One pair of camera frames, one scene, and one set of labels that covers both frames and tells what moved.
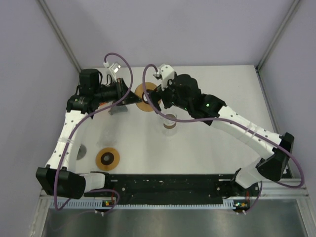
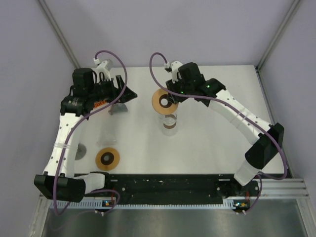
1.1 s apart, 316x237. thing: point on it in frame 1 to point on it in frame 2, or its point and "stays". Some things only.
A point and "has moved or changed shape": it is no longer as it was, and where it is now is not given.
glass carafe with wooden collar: [169, 126] stays
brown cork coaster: [144, 105] has moved or changed shape
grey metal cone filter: [116, 109] stays
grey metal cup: [82, 152] stays
